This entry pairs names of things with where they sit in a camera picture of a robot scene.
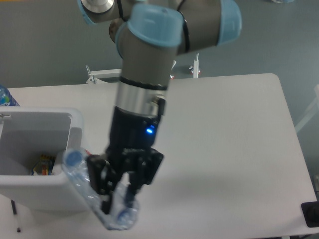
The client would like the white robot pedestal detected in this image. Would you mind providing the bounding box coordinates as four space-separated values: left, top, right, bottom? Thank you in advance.
85 19 203 85

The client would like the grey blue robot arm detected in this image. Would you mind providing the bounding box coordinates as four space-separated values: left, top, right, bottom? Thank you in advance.
78 0 242 215

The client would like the black device at edge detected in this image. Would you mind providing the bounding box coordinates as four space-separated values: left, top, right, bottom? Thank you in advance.
301 201 319 228

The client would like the blue labelled bottle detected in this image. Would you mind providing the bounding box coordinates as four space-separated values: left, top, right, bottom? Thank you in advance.
0 85 19 107

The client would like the black pen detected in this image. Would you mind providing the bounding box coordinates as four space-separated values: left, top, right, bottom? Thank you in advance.
10 200 21 234

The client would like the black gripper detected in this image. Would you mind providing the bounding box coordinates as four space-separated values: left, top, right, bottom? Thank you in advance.
86 97 165 215

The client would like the colourful snack wrapper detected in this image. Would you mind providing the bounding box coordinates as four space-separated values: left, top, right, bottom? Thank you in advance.
30 154 56 176

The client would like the white trash can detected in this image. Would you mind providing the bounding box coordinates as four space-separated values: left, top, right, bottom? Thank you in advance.
0 107 88 212

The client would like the clear plastic water bottle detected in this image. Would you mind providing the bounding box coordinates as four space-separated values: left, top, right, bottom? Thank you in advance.
62 148 139 231

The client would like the clear plastic bag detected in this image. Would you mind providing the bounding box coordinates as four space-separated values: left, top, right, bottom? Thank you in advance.
52 151 64 176

